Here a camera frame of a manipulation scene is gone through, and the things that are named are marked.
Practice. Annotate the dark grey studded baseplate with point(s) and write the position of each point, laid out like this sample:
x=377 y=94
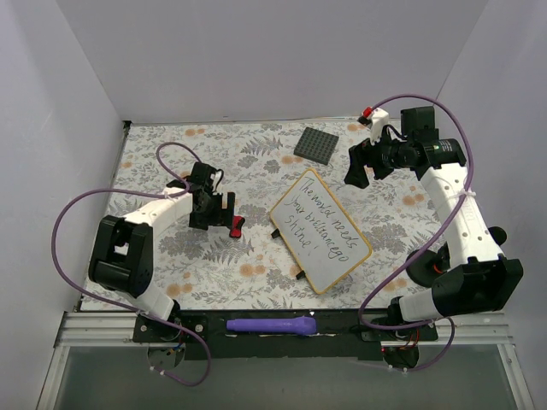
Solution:
x=315 y=145

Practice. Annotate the red black felt eraser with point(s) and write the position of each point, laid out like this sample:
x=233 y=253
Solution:
x=237 y=225

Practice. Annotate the black round stand base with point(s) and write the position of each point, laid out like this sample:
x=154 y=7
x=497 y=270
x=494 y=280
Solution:
x=428 y=267

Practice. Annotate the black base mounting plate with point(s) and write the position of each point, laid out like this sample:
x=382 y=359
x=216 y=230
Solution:
x=340 y=334

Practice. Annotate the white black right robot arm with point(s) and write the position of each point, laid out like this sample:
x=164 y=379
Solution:
x=469 y=273

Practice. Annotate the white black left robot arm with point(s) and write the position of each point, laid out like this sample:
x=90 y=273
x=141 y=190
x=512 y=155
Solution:
x=122 y=259

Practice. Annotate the purple marker pen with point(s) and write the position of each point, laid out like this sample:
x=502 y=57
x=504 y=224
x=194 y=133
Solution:
x=301 y=326

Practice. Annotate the floral patterned table mat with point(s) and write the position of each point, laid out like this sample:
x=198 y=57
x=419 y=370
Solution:
x=258 y=216

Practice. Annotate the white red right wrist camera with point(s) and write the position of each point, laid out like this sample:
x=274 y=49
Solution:
x=374 y=119

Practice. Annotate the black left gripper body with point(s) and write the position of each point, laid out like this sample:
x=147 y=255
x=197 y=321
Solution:
x=230 y=208

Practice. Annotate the aluminium frame rail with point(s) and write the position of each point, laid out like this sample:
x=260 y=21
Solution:
x=102 y=329

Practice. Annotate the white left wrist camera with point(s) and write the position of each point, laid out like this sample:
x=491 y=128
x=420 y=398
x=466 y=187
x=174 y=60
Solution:
x=219 y=175

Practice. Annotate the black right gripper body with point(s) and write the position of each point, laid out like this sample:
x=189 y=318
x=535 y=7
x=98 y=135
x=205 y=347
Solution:
x=368 y=153

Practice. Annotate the yellow framed small whiteboard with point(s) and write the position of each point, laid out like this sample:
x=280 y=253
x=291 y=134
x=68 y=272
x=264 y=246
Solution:
x=321 y=236

